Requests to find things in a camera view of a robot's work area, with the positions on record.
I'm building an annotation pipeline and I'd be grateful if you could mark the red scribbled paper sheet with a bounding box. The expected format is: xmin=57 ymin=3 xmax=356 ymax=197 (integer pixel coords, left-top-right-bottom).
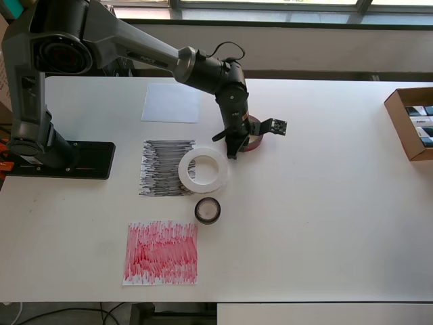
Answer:
xmin=122 ymin=219 xmax=199 ymax=287

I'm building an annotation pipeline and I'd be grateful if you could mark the black camera cable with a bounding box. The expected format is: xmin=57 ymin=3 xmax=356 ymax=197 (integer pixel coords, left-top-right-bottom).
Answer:
xmin=206 ymin=41 xmax=246 ymax=143

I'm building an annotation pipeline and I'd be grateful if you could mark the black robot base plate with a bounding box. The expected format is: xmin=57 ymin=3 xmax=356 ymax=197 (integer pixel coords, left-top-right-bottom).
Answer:
xmin=9 ymin=140 xmax=116 ymax=180

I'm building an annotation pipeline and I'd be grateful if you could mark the white board panel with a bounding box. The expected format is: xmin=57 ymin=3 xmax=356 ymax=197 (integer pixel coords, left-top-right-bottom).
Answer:
xmin=216 ymin=303 xmax=433 ymax=325

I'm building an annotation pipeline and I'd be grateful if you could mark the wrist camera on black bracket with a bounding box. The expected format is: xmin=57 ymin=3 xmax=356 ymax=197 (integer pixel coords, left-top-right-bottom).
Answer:
xmin=249 ymin=117 xmax=289 ymax=137

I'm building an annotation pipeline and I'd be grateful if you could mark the open brown cardboard box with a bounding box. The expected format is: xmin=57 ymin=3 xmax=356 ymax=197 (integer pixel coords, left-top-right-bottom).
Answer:
xmin=384 ymin=87 xmax=433 ymax=162

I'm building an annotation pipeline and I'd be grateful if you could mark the orange clamp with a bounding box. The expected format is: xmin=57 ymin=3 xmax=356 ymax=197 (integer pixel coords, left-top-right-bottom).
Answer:
xmin=0 ymin=139 xmax=15 ymax=173

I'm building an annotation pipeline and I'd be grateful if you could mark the white tape roll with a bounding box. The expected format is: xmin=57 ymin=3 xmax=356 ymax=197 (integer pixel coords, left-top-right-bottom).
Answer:
xmin=177 ymin=146 xmax=230 ymax=194

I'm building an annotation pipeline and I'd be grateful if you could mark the black scribbled paper sheet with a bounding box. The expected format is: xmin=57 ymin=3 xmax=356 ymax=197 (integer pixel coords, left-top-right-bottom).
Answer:
xmin=137 ymin=138 xmax=198 ymax=198

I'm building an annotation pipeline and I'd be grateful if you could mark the blank white paper sheet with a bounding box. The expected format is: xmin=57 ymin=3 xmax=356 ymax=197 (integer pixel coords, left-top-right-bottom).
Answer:
xmin=141 ymin=83 xmax=201 ymax=124

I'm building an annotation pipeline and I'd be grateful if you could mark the black floor cable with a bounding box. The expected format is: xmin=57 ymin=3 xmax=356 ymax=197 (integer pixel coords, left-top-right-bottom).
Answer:
xmin=20 ymin=302 xmax=136 ymax=325

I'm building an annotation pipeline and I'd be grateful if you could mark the red tape roll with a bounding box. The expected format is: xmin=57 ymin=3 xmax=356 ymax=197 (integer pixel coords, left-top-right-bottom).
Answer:
xmin=246 ymin=114 xmax=264 ymax=154

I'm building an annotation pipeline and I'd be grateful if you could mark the white floor cable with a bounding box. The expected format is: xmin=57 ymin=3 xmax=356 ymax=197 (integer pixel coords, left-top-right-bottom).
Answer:
xmin=0 ymin=300 xmax=24 ymax=325

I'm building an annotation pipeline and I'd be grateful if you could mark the small black tape roll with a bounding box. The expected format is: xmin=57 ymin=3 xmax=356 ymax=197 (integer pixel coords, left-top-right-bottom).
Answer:
xmin=193 ymin=196 xmax=223 ymax=225

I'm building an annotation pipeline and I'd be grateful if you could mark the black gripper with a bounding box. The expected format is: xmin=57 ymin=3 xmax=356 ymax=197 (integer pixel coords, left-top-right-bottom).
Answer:
xmin=225 ymin=125 xmax=252 ymax=160

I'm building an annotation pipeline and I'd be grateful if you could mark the brown printed cardboard carton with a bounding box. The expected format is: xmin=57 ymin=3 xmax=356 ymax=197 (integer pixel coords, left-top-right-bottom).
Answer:
xmin=0 ymin=9 xmax=14 ymax=116

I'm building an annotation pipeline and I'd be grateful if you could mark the black printed product box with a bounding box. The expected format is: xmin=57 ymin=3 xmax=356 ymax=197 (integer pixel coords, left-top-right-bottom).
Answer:
xmin=96 ymin=1 xmax=118 ymax=22
xmin=99 ymin=56 xmax=138 ymax=78

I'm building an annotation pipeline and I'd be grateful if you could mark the teal product box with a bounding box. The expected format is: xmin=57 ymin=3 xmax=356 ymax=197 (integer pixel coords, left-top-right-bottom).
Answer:
xmin=0 ymin=0 xmax=38 ymax=24

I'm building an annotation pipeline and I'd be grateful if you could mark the black table frame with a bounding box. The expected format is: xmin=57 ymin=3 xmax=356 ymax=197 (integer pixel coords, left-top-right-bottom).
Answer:
xmin=130 ymin=303 xmax=217 ymax=325

